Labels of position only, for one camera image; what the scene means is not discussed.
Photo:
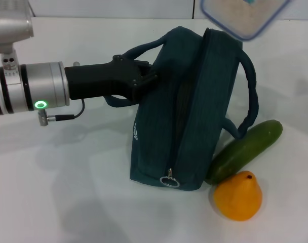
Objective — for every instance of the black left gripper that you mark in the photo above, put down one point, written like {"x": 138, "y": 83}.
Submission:
{"x": 100, "y": 79}

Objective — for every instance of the clear blue-rimmed food container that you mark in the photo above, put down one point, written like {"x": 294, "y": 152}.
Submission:
{"x": 245, "y": 17}

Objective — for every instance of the small silver connector stub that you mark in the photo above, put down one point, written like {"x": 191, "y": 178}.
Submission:
{"x": 76, "y": 62}

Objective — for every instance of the dark teal fabric bag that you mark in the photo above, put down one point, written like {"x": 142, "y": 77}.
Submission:
{"x": 199, "y": 101}

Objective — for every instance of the green cucumber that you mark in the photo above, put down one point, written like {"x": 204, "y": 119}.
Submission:
{"x": 247, "y": 149}

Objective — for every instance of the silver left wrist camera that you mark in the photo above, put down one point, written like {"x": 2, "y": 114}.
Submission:
{"x": 9, "y": 25}

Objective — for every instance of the orange pear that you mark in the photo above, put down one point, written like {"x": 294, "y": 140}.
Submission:
{"x": 236, "y": 200}

